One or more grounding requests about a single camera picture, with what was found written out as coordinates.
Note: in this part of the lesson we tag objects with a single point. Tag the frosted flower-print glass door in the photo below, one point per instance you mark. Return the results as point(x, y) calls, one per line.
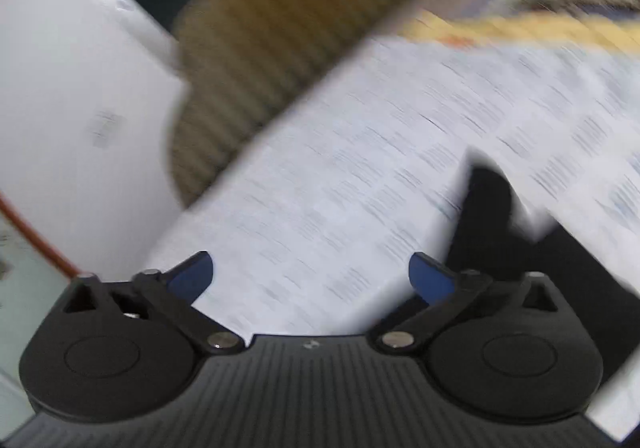
point(25, 318)

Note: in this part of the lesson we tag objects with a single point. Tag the black pants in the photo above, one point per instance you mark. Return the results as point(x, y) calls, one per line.
point(565, 278)

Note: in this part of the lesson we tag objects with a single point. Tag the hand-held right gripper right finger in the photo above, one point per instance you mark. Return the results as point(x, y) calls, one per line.
point(430, 279)

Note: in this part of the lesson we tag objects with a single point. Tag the olive padded headboard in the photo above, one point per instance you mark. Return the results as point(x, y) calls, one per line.
point(270, 38)

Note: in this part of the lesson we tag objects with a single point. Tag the brown wooden door frame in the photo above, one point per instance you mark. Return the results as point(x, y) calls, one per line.
point(35, 238)

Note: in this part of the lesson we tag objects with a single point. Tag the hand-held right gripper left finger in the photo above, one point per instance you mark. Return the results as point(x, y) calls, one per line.
point(191, 279)

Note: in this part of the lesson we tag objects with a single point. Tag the yellow blanket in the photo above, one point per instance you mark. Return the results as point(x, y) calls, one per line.
point(525, 30)

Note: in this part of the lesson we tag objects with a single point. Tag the white script-print bed sheet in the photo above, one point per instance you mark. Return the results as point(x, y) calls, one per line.
point(380, 168)

